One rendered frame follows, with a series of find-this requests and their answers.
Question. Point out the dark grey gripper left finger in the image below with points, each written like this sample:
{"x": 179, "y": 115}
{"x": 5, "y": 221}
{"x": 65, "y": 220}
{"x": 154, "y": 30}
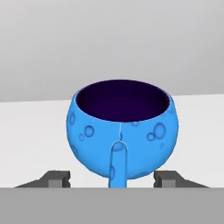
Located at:
{"x": 55, "y": 178}

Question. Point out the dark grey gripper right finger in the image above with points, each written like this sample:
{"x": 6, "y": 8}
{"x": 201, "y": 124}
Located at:
{"x": 168, "y": 178}

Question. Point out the blue round bubble-pattern cup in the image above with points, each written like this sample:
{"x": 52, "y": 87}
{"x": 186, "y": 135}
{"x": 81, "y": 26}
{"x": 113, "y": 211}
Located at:
{"x": 96, "y": 145}

